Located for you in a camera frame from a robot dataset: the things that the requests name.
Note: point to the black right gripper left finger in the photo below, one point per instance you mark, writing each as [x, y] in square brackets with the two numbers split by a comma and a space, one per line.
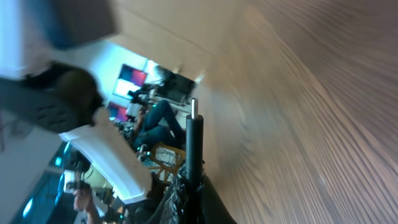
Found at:
[173, 206]

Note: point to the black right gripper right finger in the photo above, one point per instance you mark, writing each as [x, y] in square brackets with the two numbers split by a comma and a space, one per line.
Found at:
[212, 208]

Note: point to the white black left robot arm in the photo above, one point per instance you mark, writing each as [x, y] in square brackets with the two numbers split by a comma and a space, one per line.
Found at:
[65, 99]

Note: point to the wooden chair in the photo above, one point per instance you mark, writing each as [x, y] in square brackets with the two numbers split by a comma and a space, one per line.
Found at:
[165, 161]

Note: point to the person in blue jeans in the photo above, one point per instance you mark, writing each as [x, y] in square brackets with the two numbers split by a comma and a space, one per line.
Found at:
[157, 125]

